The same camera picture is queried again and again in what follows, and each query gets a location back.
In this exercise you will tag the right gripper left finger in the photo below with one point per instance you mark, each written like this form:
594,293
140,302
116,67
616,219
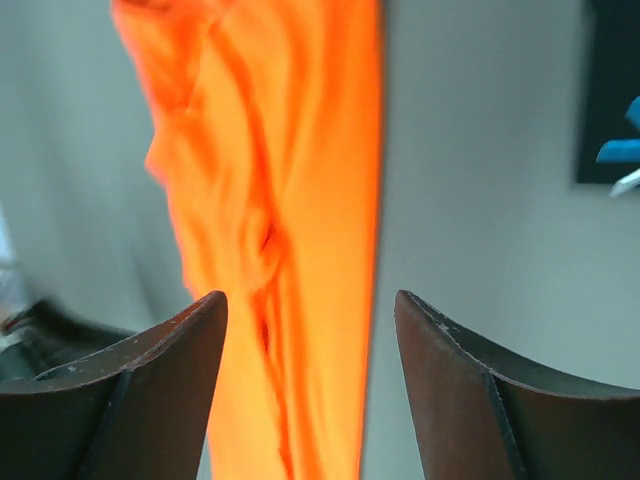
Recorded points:
84,401

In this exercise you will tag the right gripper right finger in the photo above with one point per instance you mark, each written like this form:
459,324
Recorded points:
482,411

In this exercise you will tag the orange t shirt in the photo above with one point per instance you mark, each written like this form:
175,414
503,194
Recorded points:
267,141

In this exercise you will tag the folded black t shirt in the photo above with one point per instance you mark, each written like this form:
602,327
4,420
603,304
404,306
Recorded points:
608,135

